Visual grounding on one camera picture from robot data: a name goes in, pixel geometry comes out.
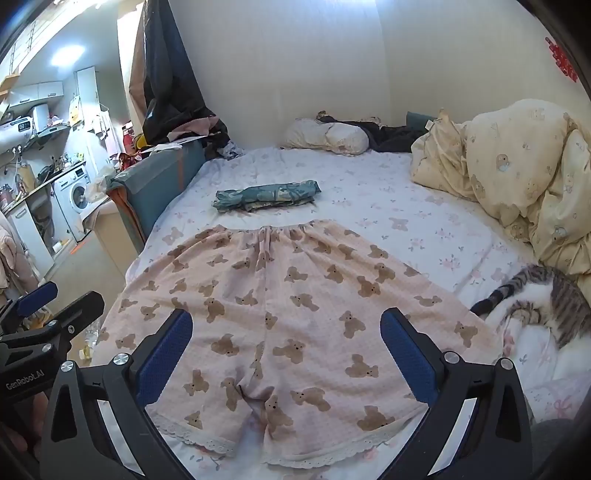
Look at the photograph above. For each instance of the cream bear print duvet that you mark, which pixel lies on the cream bear print duvet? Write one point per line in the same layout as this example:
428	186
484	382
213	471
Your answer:
508	161

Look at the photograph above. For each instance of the teal cushion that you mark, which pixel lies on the teal cushion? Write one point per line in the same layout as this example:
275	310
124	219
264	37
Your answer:
420	121

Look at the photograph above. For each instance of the white papers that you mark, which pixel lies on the white papers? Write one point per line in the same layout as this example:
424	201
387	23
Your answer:
171	143

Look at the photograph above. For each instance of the white wall cabinet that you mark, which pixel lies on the white wall cabinet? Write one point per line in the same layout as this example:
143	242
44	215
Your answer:
39	92

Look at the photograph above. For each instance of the white water heater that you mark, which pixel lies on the white water heater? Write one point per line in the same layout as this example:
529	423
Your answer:
16	131

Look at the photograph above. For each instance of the white floral bed sheet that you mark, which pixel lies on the white floral bed sheet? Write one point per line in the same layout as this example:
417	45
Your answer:
369	207

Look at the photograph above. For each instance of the white washing machine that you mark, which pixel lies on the white washing machine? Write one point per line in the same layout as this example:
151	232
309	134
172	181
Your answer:
74	198

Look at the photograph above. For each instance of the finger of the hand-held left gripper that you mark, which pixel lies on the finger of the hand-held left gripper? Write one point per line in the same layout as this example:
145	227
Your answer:
39	295
81	311

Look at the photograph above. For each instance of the pink cloth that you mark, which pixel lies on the pink cloth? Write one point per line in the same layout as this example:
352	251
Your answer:
14	258

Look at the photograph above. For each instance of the dark clothes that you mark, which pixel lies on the dark clothes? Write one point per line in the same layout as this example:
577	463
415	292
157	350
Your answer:
392	136

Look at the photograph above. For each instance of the red wall decoration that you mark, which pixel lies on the red wall decoration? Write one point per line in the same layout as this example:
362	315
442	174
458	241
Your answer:
563	60

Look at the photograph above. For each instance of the small cream pillow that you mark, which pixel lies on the small cream pillow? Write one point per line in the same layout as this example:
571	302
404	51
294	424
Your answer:
323	136

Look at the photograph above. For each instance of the person's left hand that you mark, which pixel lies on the person's left hand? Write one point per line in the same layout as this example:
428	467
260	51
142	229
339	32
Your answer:
23	424

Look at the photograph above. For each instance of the hanging dark garment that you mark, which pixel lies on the hanging dark garment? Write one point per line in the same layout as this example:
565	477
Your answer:
171	83

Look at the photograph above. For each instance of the tabby cat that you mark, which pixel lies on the tabby cat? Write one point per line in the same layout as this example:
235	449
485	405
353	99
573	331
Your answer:
563	300

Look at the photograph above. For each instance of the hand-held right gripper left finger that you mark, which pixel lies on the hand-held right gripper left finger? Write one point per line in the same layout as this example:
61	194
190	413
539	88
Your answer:
166	355

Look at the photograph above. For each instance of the folded teal cloth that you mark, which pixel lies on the folded teal cloth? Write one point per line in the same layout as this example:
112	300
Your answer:
268	196

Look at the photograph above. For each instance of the pink bear print pants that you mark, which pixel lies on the pink bear print pants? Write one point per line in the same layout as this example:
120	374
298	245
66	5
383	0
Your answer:
286	300

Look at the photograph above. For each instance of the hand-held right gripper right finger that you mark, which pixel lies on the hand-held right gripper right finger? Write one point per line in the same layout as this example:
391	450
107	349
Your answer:
408	360

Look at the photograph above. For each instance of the teal bed board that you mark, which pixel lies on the teal bed board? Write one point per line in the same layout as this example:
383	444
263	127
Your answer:
157	184

